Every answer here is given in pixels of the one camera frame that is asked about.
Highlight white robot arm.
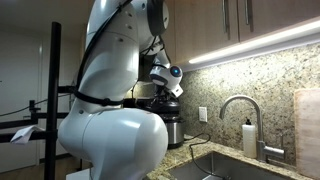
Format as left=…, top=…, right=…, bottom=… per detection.
left=58, top=0, right=183, bottom=180

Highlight stainless steel pressure cooker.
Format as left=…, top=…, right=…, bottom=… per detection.
left=165, top=121, right=185, bottom=149

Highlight wooden upper cabinets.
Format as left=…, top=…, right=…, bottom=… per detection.
left=164, top=0, right=320, bottom=70

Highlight stainless steel sink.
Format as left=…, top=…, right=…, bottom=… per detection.
left=169, top=152, right=294, bottom=180

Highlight white soap dispenser bottle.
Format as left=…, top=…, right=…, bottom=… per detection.
left=242, top=119, right=257, bottom=158

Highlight curved steel faucet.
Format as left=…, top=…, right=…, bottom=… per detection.
left=219, top=95, right=285, bottom=162

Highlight white paper tag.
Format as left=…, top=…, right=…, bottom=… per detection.
left=10, top=125, right=43, bottom=145

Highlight wooden cutting board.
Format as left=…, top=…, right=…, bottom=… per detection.
left=294, top=88, right=320, bottom=180

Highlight under-cabinet light strip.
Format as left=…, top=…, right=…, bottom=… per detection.
left=189, top=17, right=320, bottom=64

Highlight white wall outlet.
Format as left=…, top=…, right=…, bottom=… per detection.
left=199, top=107, right=207, bottom=123

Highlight black cooker power cord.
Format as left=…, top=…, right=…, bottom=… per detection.
left=183, top=133, right=231, bottom=180

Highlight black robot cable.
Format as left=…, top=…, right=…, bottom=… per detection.
left=75, top=0, right=134, bottom=91

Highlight black metal camera stand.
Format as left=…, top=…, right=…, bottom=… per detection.
left=1, top=22, right=70, bottom=180

